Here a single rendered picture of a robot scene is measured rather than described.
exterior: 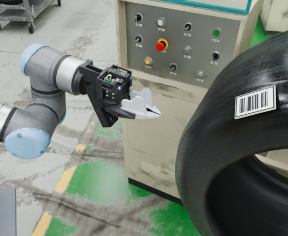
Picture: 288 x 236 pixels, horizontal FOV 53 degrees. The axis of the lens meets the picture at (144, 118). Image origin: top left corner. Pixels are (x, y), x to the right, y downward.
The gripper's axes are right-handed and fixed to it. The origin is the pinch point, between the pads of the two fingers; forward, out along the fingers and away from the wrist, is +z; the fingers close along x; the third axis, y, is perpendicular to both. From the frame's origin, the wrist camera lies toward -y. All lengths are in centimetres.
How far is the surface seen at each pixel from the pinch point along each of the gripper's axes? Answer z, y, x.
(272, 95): 19.9, 21.9, -10.2
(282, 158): 34.7, -21.6, 27.2
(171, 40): -20, -15, 63
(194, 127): 10.8, 9.4, -8.6
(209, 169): 16.0, 4.8, -12.4
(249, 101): 17.5, 19.7, -10.0
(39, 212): -71, -131, 14
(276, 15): 16, -93, 358
